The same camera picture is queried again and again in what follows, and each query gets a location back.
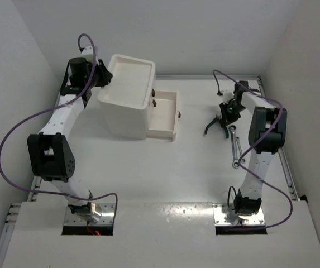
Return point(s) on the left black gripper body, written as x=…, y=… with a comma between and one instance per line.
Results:
x=101, y=79

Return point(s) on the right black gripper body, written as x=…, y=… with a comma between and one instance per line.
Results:
x=230, y=110

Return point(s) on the white drawer cabinet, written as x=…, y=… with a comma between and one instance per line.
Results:
x=125, y=105

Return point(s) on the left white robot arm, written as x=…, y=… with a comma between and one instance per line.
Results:
x=50, y=153

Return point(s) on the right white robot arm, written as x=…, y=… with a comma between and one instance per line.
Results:
x=266, y=136

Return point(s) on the small silver wrench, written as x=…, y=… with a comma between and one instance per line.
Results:
x=240, y=150

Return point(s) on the long silver ratchet wrench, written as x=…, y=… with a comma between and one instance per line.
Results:
x=232, y=130

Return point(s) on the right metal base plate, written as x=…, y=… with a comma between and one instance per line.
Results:
x=224, y=217

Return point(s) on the metal base plate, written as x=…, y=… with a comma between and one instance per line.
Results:
x=96, y=214
x=224, y=217

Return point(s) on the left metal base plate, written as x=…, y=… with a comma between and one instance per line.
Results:
x=96, y=214

